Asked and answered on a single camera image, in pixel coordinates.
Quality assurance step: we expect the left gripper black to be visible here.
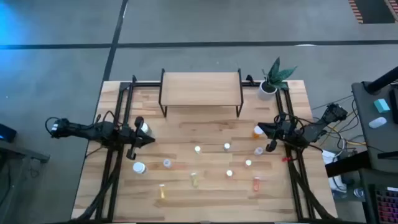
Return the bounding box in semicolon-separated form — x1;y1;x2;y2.
118;116;155;161

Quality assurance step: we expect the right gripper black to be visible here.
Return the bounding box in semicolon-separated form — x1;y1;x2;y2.
257;112;298;153

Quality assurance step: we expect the large green label bottle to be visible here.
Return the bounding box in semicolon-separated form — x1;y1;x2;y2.
140;122;154;138

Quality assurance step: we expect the large white bottle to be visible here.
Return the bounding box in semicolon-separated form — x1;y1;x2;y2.
132;161;147;174

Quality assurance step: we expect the snake plant in white pot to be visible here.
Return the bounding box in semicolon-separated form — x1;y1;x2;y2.
257;56;299;101

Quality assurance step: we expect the white power adapter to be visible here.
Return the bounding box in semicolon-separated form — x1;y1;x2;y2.
328;175;348;192
322;149;337;165

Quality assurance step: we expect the black keyboard desk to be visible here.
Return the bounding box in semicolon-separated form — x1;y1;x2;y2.
325;151;398;224

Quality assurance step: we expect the dark grey desk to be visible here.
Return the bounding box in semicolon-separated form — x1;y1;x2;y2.
351;80;398;174

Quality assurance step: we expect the white oblong object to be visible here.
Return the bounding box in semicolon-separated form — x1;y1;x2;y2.
368;116;388;129

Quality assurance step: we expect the teal box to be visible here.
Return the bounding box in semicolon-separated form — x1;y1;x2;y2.
373;98;391;113

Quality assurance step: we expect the dark grey table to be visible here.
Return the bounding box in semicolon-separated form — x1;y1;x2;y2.
0;138;51;224

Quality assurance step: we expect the black flat bar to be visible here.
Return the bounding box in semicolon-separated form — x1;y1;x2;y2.
377;150;398;160

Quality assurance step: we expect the black monitor pole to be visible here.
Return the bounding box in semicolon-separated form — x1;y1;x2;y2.
363;66;398;95

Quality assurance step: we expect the black rectangular device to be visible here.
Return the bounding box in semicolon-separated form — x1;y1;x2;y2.
390;88;398;124

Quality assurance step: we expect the black device with blue light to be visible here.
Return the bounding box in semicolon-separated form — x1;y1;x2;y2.
0;123;18;143

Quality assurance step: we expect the backlit computer keyboard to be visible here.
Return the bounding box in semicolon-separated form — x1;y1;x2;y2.
374;186;398;224

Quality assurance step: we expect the black mat with striped edge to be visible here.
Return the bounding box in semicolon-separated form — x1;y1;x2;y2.
348;0;398;25

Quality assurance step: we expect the black aluminium rig frame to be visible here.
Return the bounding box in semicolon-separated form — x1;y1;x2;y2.
72;74;339;223

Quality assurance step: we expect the black floor cable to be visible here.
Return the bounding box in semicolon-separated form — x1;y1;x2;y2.
310;95;354;111

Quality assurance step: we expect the wooden shelf black metal frame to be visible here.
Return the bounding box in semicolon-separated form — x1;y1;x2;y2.
158;68;244;118

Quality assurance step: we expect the yellow cable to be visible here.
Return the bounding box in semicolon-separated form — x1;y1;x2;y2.
323;110;368;147

